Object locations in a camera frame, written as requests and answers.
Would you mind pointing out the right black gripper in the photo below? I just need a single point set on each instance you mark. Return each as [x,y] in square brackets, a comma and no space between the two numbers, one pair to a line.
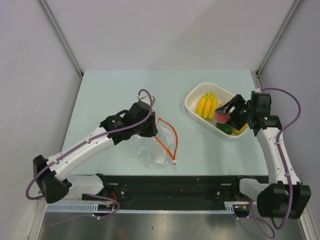
[237,103]

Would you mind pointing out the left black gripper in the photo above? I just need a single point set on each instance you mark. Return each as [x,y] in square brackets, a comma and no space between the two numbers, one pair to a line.
[152,130]

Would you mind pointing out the green fake pepper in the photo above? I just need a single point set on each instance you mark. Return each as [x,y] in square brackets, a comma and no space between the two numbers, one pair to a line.
[227,129]

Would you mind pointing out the clear zip top bag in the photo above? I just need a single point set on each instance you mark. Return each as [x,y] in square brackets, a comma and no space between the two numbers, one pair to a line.
[161,150]

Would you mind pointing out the yellow fake bananas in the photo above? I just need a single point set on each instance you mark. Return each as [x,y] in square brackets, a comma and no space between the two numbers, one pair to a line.
[207,105]

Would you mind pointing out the yellow fake lemon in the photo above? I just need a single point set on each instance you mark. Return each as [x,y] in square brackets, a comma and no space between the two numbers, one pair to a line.
[239,132]

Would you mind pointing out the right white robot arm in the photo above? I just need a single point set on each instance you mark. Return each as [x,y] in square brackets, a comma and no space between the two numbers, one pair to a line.
[284,196]

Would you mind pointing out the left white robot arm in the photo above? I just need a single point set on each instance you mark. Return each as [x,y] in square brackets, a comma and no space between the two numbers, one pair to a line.
[53,175]

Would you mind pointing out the white perforated plastic basket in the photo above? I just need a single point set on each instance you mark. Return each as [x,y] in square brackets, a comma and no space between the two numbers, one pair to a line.
[223,97]

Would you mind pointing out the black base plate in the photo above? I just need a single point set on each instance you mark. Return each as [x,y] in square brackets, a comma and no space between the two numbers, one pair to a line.
[172,192]

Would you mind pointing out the white cable duct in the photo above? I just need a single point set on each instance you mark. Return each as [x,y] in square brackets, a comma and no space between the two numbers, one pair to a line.
[227,207]

